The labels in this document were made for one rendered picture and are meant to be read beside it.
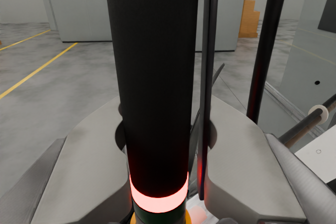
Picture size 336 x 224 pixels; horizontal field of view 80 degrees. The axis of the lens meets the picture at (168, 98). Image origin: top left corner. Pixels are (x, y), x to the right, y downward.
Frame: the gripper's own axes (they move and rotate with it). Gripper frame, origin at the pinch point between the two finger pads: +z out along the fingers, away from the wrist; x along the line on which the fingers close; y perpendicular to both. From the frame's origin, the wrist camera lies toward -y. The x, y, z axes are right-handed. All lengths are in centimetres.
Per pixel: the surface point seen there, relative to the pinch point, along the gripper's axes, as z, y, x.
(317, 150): 21.0, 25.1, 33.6
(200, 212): -0.8, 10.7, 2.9
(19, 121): 220, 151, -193
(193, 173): 26.6, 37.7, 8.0
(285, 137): 7.7, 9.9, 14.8
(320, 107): 14.3, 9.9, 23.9
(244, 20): 746, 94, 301
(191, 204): 0.2, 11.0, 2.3
